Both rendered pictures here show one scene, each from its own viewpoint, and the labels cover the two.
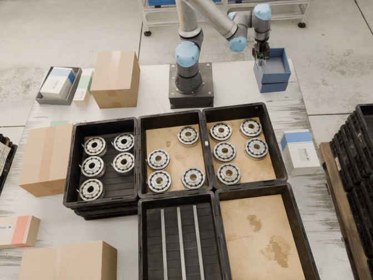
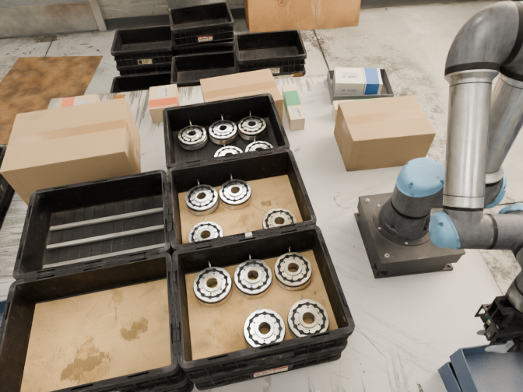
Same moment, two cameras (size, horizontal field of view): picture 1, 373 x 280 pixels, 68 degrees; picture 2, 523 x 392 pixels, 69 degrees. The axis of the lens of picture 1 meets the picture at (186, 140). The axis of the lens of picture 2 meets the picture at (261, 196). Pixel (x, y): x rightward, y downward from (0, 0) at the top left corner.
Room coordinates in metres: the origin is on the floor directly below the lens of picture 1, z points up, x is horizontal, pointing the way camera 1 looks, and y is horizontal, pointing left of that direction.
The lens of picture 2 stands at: (0.53, -0.64, 1.79)
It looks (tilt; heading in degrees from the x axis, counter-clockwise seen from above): 51 degrees down; 80
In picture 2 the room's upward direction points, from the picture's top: 3 degrees counter-clockwise
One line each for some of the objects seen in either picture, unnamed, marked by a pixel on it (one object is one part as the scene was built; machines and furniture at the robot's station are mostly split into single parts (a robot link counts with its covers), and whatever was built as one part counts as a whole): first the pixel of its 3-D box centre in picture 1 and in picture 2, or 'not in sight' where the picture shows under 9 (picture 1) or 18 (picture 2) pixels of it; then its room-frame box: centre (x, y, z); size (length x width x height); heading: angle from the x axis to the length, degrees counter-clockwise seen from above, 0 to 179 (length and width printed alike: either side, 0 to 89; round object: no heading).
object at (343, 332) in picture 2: (241, 143); (257, 289); (0.58, -0.23, 0.92); 0.40 x 0.30 x 0.02; 0
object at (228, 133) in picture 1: (221, 130); (293, 268); (0.69, -0.17, 0.86); 0.10 x 0.10 x 0.01
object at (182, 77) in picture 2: not in sight; (208, 90); (0.57, 1.46, 0.31); 0.40 x 0.30 x 0.34; 175
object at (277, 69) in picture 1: (272, 64); (509, 380); (1.11, -0.53, 0.82); 0.20 x 0.15 x 0.07; 174
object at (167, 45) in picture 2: not in sight; (149, 61); (0.21, 1.89, 0.31); 0.40 x 0.30 x 0.34; 175
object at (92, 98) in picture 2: not in sight; (80, 111); (-0.01, 0.84, 0.74); 0.16 x 0.12 x 0.07; 0
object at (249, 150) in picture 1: (256, 147); (264, 329); (0.58, -0.31, 0.86); 0.10 x 0.10 x 0.01
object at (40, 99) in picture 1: (60, 85); (359, 86); (1.24, 0.74, 0.73); 0.27 x 0.20 x 0.05; 168
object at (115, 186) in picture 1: (107, 164); (225, 140); (0.58, 0.37, 0.87); 0.40 x 0.30 x 0.11; 0
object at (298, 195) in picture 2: (173, 156); (239, 207); (0.58, 0.07, 0.87); 0.40 x 0.30 x 0.11; 0
